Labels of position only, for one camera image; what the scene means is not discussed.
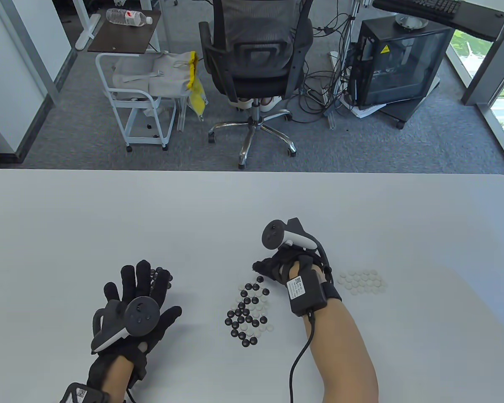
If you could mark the person's left hand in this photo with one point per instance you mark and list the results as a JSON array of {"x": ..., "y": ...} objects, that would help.
[{"x": 143, "y": 279}]

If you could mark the person's right hand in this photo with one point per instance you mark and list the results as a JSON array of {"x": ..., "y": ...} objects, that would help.
[{"x": 273, "y": 266}]

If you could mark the group of black go stones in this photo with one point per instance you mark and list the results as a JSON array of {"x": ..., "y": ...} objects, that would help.
[{"x": 153, "y": 273}]

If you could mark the pile of mixed go stones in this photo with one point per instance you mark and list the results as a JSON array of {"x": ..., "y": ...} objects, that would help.
[{"x": 254, "y": 310}]

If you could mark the group of white go stones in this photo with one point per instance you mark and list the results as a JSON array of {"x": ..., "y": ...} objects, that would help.
[{"x": 363, "y": 281}]

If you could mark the person's right forearm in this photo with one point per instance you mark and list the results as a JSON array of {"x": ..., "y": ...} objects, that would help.
[{"x": 344, "y": 361}]

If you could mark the black white hand controller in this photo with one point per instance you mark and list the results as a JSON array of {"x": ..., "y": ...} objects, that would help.
[
  {"x": 272, "y": 235},
  {"x": 143, "y": 315}
]

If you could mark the white metal cart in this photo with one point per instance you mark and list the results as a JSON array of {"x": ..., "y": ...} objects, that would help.
[{"x": 143, "y": 136}]

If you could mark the aluminium profile stand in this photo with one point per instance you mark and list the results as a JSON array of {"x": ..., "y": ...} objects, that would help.
[{"x": 332, "y": 119}]

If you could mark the white papers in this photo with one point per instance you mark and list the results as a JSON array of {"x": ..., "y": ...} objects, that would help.
[{"x": 365, "y": 111}]

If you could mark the black mesh office chair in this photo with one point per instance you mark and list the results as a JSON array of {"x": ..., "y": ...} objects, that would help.
[{"x": 256, "y": 84}]

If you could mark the yellow plastic bag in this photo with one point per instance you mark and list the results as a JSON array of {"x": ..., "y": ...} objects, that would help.
[{"x": 197, "y": 98}]

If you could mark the black rolling platform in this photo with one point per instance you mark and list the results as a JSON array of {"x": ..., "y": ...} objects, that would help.
[{"x": 403, "y": 110}]

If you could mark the grey fabric bag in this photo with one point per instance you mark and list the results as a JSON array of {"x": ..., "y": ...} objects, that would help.
[{"x": 168, "y": 75}]

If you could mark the small brown side table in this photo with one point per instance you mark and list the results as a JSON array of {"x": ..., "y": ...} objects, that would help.
[{"x": 122, "y": 40}]

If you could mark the black computer tower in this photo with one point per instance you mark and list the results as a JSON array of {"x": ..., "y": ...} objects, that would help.
[{"x": 403, "y": 63}]

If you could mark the white desk leg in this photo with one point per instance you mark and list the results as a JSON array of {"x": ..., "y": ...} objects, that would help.
[{"x": 88, "y": 33}]

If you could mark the clear plastic water bottle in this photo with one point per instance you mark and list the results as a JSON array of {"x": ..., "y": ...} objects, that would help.
[{"x": 126, "y": 17}]

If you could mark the white bowl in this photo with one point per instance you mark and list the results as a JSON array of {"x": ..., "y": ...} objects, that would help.
[{"x": 411, "y": 23}]

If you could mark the black keyboard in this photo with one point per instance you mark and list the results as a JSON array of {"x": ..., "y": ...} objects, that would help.
[{"x": 439, "y": 6}]

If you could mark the black desk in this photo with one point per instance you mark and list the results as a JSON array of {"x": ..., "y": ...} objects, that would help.
[{"x": 474, "y": 21}]

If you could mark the black boxed wrist camera module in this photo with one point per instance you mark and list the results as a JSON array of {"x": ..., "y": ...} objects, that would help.
[{"x": 308, "y": 296}]

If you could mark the black framed wrist camera module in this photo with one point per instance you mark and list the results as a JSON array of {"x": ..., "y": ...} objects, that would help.
[{"x": 82, "y": 394}]

